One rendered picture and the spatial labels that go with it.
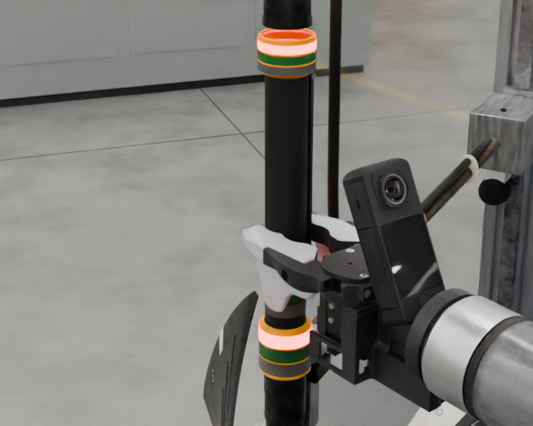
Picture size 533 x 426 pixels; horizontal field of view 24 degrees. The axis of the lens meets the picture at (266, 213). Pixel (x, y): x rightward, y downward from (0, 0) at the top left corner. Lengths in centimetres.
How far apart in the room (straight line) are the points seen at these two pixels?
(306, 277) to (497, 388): 18
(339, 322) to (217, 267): 380
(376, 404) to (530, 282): 76
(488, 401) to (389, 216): 15
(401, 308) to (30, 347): 342
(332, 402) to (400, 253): 171
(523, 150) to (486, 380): 74
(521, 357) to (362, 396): 165
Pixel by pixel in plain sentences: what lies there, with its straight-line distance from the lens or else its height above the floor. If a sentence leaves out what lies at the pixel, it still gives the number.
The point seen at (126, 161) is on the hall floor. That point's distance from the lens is 577.
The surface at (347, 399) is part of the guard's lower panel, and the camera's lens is 249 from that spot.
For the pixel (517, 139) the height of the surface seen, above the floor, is 155.
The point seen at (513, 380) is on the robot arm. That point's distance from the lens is 79.
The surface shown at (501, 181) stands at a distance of 154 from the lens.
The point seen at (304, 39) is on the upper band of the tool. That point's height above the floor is 181.
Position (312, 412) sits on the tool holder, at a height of 148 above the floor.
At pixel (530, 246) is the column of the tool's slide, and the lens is 168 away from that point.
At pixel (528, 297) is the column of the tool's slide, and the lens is 171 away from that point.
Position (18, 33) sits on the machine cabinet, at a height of 40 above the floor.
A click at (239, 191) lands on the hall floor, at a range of 539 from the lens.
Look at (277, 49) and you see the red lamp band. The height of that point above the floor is 181.
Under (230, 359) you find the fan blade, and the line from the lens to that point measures 137.
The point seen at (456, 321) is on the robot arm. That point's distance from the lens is 82.
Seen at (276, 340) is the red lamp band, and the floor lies 157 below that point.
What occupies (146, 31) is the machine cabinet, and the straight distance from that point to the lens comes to 661.
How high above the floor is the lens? 205
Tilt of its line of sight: 23 degrees down
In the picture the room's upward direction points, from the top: straight up
